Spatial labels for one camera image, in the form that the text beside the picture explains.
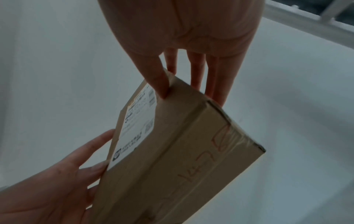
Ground white metal railing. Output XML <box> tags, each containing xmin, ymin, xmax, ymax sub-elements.
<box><xmin>265</xmin><ymin>0</ymin><xmax>354</xmax><ymax>30</ymax></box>

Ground person's right hand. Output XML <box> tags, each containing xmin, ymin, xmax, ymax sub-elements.
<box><xmin>98</xmin><ymin>0</ymin><xmax>267</xmax><ymax>108</ymax></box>

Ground person's left hand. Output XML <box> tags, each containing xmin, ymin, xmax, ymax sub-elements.
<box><xmin>0</xmin><ymin>129</ymin><xmax>115</xmax><ymax>224</ymax></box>

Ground brown cardboard parcel box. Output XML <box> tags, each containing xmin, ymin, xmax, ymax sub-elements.
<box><xmin>84</xmin><ymin>66</ymin><xmax>267</xmax><ymax>224</ymax></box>

